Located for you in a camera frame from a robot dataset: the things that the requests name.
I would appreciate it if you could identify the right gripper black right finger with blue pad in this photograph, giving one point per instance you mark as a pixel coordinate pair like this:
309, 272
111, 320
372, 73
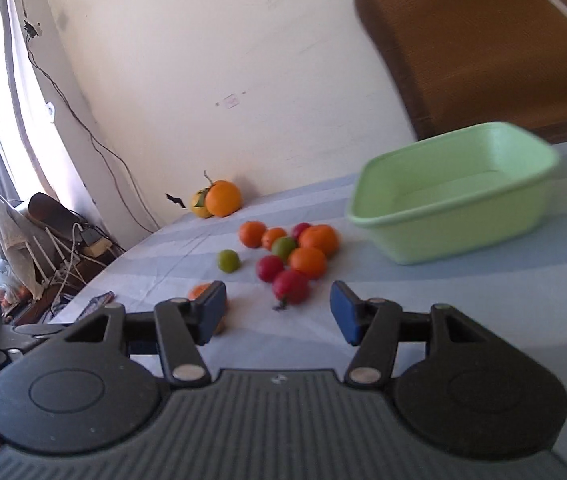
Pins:
370, 325

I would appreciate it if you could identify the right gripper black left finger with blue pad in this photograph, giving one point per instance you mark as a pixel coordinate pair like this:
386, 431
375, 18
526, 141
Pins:
183, 326

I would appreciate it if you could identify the red fruit with stem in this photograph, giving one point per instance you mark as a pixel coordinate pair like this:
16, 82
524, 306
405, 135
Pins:
290, 287

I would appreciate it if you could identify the yellow orange with leaf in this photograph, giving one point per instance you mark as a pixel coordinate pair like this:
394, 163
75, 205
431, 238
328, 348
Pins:
198, 205

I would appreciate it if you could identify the lone green lime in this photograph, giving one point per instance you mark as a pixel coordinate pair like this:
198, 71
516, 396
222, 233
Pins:
228, 261

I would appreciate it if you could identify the smartphone on table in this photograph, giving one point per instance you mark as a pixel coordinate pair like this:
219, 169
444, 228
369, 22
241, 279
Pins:
96, 303

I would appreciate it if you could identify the orange tangerine front cluster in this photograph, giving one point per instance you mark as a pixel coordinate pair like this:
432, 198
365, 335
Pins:
309, 261

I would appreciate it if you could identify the red fruit middle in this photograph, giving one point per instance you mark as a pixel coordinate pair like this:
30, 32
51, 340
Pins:
268, 267

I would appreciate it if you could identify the clutter pile by window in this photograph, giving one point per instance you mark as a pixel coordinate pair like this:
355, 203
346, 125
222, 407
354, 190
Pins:
48, 254

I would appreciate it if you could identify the green lime in cluster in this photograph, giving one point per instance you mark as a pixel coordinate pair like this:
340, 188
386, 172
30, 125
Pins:
283, 246

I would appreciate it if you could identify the red fruit behind cluster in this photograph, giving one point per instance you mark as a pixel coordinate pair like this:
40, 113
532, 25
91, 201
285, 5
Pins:
298, 230

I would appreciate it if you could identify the small orange tangerine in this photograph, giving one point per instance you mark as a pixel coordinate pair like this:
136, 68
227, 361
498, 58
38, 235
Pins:
270, 236

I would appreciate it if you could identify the light green plastic basin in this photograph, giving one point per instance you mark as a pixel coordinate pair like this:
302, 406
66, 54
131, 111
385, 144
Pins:
465, 190

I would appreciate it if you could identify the brown woven chair back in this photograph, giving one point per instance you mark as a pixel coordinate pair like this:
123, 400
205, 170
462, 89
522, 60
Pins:
457, 63

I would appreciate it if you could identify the large orange by wall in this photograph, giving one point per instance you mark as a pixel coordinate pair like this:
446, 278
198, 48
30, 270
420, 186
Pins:
223, 198

